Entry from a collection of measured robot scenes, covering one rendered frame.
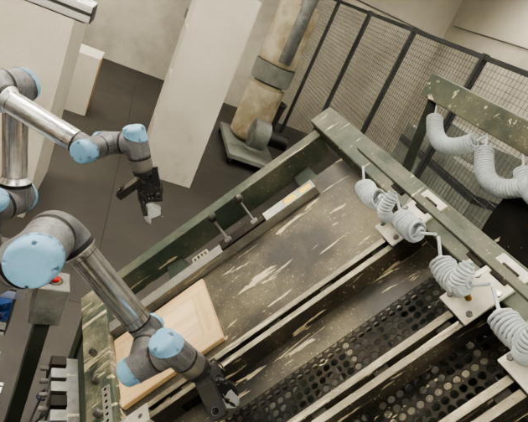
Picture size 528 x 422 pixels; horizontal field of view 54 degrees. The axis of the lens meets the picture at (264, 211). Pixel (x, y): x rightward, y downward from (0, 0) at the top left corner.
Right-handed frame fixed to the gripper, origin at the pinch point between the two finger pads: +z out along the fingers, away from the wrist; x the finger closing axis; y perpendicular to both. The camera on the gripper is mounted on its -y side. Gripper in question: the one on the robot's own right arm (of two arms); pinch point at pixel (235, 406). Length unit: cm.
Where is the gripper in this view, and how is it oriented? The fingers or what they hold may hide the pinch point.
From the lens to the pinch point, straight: 157.6
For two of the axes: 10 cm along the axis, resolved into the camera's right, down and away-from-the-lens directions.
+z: 4.8, 6.5, 5.9
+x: -8.2, 5.6, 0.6
